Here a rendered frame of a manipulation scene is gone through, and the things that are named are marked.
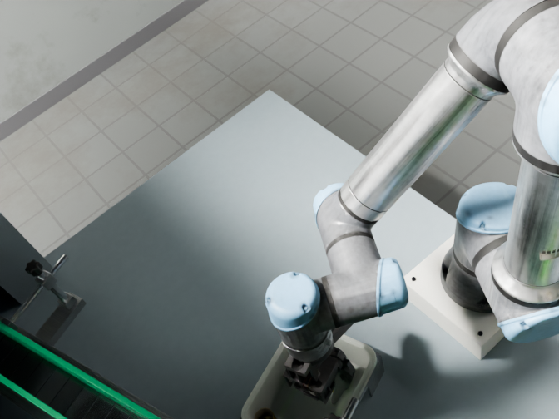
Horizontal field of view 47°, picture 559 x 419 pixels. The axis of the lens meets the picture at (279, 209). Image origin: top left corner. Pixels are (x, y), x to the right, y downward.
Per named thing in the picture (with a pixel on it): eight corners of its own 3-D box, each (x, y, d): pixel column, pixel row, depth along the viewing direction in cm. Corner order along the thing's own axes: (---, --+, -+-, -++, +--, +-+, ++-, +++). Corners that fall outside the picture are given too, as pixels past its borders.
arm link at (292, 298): (328, 308, 83) (266, 326, 84) (340, 342, 92) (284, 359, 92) (315, 259, 88) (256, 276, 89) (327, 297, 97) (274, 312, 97)
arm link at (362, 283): (385, 225, 91) (312, 246, 92) (410, 290, 84) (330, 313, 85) (390, 254, 97) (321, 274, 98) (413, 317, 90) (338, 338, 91)
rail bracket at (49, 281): (45, 357, 133) (-18, 308, 115) (95, 293, 140) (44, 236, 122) (61, 367, 130) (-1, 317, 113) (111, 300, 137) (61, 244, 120)
